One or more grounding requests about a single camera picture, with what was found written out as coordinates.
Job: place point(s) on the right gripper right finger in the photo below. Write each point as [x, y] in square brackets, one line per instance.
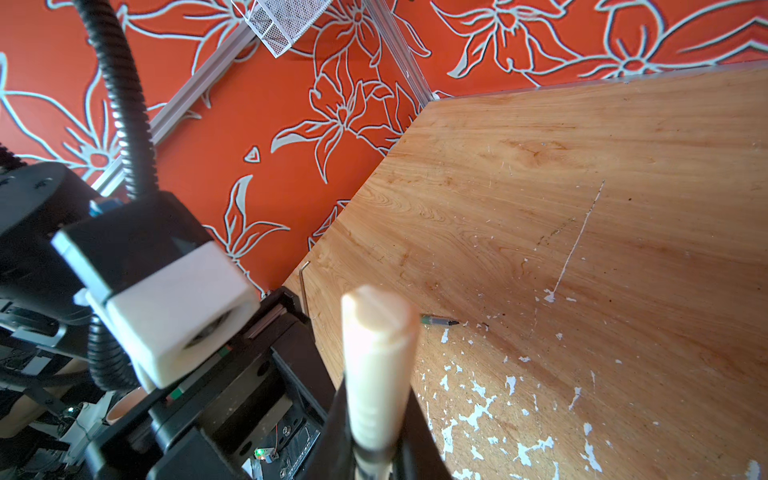
[417, 456]

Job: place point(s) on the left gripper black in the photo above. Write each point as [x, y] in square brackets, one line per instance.
[254, 410]

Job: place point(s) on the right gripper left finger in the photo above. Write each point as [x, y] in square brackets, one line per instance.
[332, 455]

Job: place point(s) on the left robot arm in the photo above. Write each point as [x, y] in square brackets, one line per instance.
[189, 373]

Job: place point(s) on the green pen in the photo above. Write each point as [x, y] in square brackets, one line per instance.
[438, 321]

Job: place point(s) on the metal allen key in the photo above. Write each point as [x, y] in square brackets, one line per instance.
[303, 288]

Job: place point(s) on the clear plastic bin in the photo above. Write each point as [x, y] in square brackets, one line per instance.
[279, 24]

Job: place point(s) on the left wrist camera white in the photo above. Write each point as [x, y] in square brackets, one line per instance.
[160, 284]

